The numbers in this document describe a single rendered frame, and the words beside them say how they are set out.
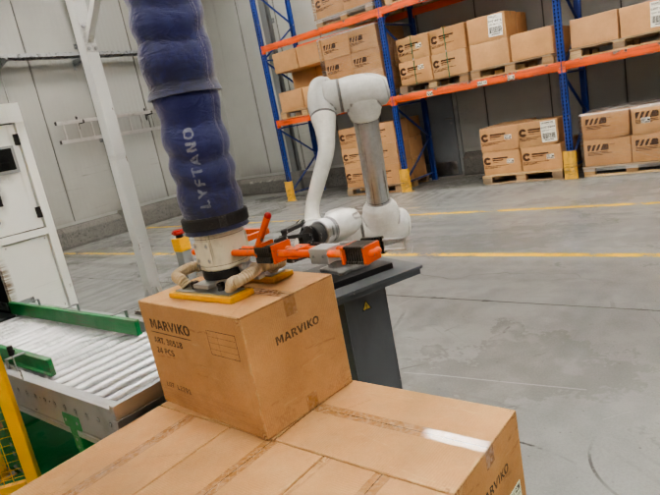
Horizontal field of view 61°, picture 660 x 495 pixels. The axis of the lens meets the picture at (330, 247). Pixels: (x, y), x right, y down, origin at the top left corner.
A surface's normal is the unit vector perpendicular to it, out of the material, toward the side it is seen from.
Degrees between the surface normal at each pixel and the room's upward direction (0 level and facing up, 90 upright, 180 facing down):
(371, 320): 90
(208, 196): 75
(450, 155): 90
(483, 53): 90
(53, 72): 90
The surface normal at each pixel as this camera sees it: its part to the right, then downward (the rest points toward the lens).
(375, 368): 0.52, 0.09
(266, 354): 0.72, 0.02
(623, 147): -0.61, 0.29
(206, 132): 0.55, -0.16
